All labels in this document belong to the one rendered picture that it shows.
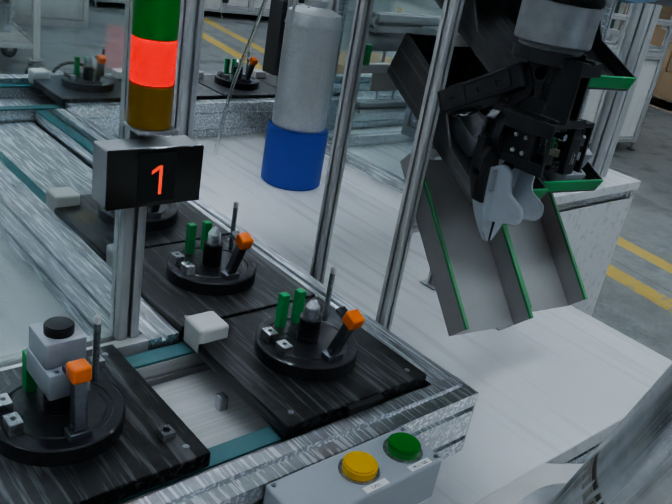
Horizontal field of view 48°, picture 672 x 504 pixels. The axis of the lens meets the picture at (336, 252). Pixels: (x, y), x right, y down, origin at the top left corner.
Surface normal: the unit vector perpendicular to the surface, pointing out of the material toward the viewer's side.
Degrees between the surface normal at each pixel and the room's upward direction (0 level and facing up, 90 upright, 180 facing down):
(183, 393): 0
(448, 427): 90
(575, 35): 90
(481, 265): 45
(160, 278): 0
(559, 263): 90
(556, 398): 0
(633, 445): 90
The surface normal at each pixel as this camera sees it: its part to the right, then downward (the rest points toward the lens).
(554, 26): -0.36, 0.33
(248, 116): 0.64, 0.41
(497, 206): -0.76, 0.19
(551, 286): 0.47, -0.33
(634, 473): -0.93, 0.11
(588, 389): 0.16, -0.90
